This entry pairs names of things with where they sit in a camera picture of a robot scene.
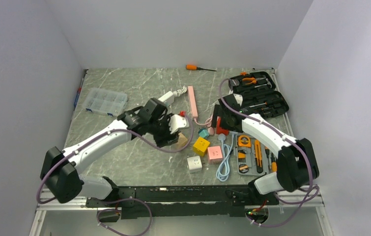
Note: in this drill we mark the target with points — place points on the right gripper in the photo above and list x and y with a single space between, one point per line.
218 112

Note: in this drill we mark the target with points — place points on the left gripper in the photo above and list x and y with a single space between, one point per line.
163 140

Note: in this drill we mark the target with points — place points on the red cube plug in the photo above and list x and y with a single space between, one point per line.
219 130

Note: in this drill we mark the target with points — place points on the white power strip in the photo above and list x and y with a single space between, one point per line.
167 98

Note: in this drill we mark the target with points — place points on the teal small plug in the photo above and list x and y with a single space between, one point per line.
203 133

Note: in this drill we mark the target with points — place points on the black tool case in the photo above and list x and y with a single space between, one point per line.
259 94

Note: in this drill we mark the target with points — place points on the pink cube plug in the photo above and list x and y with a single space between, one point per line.
214 155

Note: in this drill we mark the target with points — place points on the grey tool tray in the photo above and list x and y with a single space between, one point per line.
253 157

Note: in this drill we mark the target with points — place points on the pink power strip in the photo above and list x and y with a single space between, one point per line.
192 102

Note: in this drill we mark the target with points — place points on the yellow cube plug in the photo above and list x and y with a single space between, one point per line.
200 146

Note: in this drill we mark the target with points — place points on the clear screw box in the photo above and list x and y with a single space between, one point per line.
105 102

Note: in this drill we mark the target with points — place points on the white cube plug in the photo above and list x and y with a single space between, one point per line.
194 164

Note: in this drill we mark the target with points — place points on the beige cube plug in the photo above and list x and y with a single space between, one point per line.
182 141

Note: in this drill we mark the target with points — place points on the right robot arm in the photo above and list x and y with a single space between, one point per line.
296 161

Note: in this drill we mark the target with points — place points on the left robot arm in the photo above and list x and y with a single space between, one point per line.
61 171

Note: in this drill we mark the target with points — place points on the orange screwdriver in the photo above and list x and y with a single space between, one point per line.
195 68

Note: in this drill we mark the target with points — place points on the blue pen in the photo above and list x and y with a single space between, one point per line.
78 92

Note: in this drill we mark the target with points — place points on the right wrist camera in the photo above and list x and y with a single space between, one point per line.
238 98

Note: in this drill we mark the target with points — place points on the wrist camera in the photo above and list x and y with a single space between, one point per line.
238 98
177 122

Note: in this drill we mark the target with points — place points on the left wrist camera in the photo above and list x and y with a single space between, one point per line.
177 122

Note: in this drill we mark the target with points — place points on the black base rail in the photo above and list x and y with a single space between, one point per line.
192 200

